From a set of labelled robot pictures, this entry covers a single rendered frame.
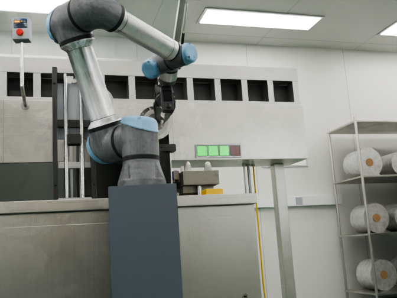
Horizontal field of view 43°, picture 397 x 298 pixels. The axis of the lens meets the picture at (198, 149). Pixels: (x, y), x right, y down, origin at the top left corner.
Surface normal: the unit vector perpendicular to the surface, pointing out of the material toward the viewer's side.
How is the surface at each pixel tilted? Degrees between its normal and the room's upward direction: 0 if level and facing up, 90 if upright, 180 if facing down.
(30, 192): 90
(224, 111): 90
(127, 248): 90
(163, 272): 90
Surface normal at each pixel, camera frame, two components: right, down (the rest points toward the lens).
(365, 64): 0.27, -0.20
